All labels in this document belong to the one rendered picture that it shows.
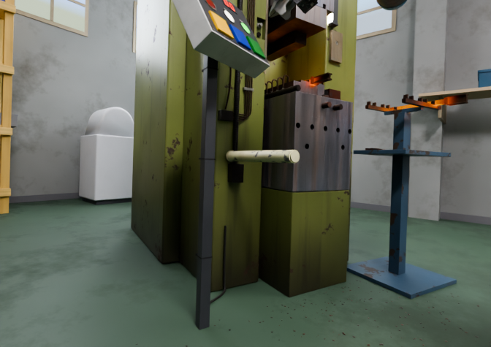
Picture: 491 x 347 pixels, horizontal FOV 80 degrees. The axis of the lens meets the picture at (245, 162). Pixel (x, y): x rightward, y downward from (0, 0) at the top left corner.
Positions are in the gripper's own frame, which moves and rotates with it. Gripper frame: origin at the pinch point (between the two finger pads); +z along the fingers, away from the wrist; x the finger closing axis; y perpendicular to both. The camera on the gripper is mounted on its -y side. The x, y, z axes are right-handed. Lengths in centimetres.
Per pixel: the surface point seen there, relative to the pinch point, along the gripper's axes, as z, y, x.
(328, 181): 25, 56, 50
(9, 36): 233, -206, 20
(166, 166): 95, 11, 23
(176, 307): 87, 79, -6
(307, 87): 10.7, 12.1, 43.5
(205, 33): 13.3, 11.4, -27.0
